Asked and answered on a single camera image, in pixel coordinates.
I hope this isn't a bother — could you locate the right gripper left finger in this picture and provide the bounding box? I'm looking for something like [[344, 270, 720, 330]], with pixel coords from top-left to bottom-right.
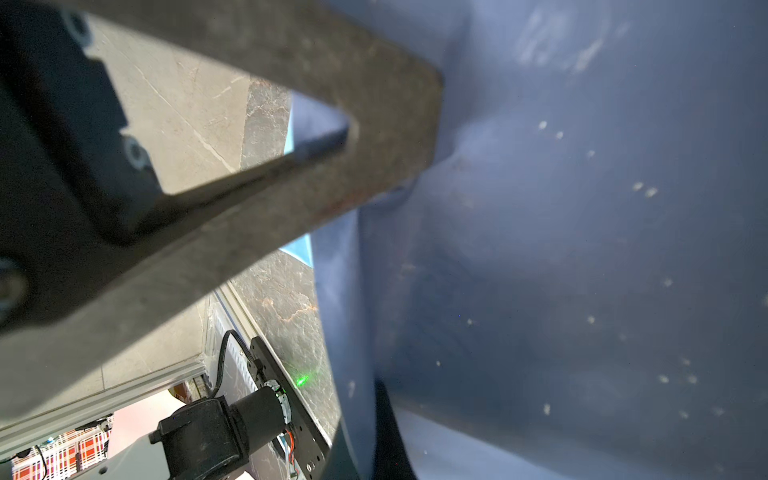
[[320, 419, 360, 480]]

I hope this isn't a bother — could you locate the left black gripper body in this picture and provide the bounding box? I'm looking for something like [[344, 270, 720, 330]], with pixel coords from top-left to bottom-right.
[[1, 1, 163, 332]]

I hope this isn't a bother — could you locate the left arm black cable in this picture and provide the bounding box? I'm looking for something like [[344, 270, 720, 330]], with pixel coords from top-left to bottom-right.
[[209, 329, 265, 397]]

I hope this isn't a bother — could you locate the aluminium mounting rail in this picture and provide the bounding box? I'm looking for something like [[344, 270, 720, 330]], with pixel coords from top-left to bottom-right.
[[1, 356, 207, 458]]

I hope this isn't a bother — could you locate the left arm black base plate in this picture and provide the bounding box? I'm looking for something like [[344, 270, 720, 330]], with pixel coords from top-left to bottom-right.
[[248, 337, 330, 479]]

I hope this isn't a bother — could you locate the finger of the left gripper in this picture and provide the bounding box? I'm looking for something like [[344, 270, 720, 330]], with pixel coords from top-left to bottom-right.
[[1, 1, 443, 418]]

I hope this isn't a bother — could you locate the light blue wrapping paper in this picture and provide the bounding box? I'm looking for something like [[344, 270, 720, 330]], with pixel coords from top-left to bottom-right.
[[311, 1, 767, 479]]

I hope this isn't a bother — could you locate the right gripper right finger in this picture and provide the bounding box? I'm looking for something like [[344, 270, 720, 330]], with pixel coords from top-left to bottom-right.
[[373, 380, 417, 480]]

